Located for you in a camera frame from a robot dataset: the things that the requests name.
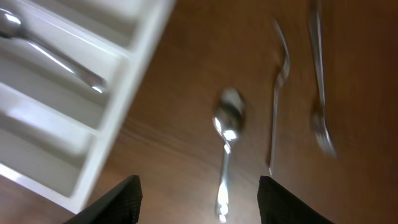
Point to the metal fork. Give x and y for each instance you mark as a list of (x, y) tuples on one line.
[(318, 120), (281, 77)]

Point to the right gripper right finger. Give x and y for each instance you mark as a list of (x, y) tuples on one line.
[(279, 206)]

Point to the white plastic cutlery tray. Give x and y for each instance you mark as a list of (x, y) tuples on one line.
[(57, 132)]

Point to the large metal spoon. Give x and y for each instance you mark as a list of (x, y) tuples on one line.
[(13, 27), (228, 121)]

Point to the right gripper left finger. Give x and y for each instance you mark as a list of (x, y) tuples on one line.
[(122, 204)]

